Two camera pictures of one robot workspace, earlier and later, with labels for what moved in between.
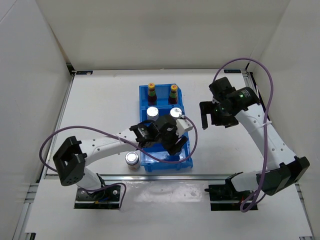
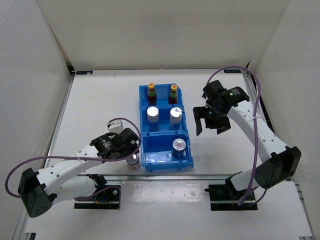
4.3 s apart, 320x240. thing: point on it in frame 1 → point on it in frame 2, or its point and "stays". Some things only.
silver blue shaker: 152,113 stays
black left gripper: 172,148 → 130,150
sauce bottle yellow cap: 152,97 stays
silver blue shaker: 175,113 stays
